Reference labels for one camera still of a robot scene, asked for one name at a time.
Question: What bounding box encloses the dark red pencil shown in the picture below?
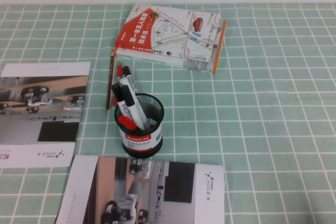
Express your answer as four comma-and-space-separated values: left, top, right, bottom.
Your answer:
106, 50, 116, 111

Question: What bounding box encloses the large AgileX brochure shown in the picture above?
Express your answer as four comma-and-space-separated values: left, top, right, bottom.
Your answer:
54, 155, 226, 224

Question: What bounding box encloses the AgileX brochure with red print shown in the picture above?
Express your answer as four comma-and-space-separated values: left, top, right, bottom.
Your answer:
0, 61, 92, 168

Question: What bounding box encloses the black mesh pen holder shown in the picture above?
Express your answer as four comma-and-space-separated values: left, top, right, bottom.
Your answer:
114, 92, 165, 159

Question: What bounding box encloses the orange spine book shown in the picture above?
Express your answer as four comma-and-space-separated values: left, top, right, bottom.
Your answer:
115, 20, 227, 74

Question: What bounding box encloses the red capped marker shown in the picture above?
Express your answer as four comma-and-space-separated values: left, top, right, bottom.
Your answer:
117, 114, 138, 131

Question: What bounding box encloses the red map cover book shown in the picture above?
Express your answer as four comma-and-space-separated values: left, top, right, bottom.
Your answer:
114, 3, 221, 63

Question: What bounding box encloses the red gel pen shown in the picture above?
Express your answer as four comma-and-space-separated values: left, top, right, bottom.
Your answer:
112, 61, 123, 108

